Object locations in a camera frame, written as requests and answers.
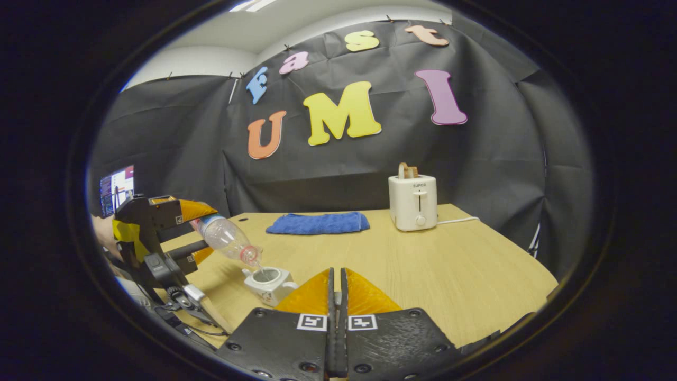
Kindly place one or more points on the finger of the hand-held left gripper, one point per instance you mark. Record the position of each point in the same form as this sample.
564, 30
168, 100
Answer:
185, 251
198, 210

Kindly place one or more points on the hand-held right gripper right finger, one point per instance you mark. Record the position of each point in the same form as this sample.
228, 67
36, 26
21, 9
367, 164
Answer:
396, 344

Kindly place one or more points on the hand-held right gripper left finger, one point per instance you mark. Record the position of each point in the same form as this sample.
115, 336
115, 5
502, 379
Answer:
280, 344

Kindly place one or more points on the clear plastic water bottle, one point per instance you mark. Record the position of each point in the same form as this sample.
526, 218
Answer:
227, 241

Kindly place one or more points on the white ceramic teacup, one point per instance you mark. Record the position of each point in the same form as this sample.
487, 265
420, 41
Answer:
267, 286

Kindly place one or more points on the computer monitor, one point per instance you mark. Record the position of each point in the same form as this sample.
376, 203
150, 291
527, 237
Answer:
117, 190

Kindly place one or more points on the blue towel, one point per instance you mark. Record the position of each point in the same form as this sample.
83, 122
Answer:
317, 223

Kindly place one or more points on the white toaster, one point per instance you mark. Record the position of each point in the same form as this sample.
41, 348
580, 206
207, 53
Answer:
412, 203

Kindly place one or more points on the bread slice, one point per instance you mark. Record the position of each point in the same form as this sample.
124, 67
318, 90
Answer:
407, 170

